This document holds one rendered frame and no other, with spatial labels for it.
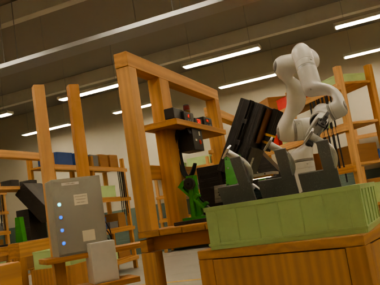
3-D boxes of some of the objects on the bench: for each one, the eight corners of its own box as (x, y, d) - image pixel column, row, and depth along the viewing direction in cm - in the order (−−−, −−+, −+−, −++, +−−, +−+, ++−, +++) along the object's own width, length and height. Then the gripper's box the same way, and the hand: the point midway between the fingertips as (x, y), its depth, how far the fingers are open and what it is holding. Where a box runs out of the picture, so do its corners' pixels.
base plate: (286, 205, 379) (285, 203, 379) (240, 216, 279) (240, 212, 279) (234, 213, 396) (234, 210, 396) (173, 226, 295) (173, 223, 296)
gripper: (338, 109, 204) (335, 122, 189) (316, 142, 212) (311, 158, 197) (322, 100, 205) (318, 112, 190) (301, 134, 213) (295, 147, 197)
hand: (315, 134), depth 194 cm, fingers open, 8 cm apart
